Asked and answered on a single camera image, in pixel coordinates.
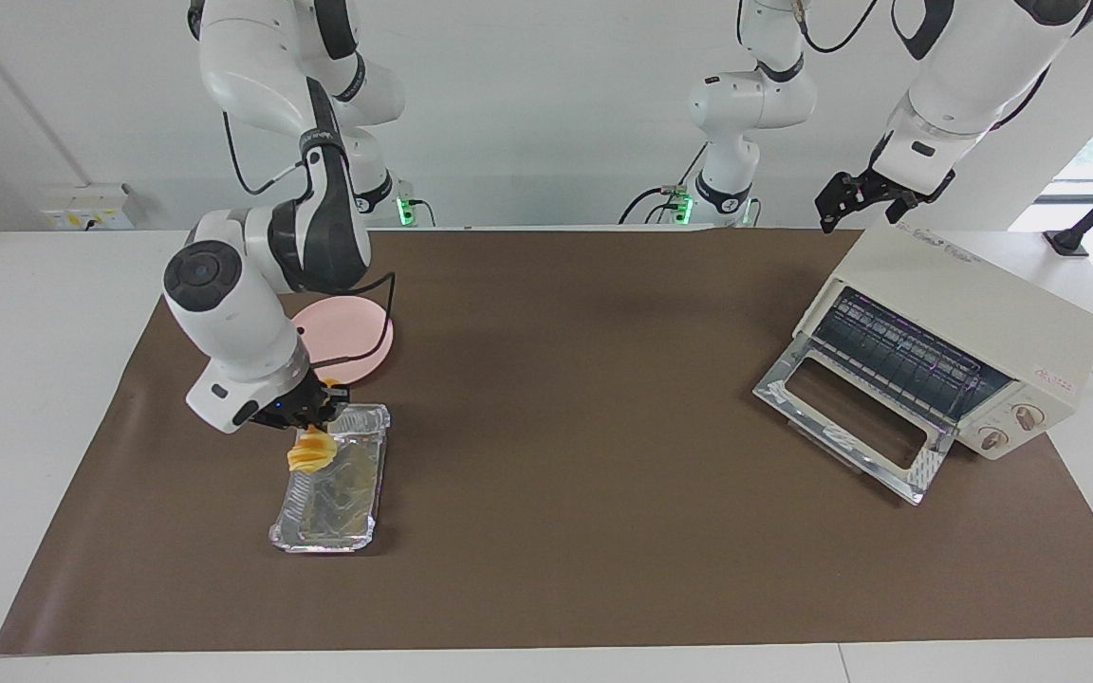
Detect black left arm base cable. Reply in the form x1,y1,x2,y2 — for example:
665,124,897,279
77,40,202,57
617,142,711,227

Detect sliced orange bread loaf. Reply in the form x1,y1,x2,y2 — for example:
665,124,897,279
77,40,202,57
286,424,336,474

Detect pink round plate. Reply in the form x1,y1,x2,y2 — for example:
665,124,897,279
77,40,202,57
288,295,395,386

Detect white wall power socket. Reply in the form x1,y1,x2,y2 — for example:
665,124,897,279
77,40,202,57
41,184,136,232

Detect brown table mat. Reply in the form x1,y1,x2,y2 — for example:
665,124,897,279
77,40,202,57
0,228,1093,656

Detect oven wire rack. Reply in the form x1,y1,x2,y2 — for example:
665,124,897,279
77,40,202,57
810,287,1014,425

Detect glass oven door metal frame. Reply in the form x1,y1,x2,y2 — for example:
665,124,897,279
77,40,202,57
752,337,957,507

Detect aluminium foil tray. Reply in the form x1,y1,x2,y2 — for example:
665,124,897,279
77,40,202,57
269,402,392,555

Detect cream toaster oven body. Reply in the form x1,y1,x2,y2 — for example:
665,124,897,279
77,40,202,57
793,225,1093,463

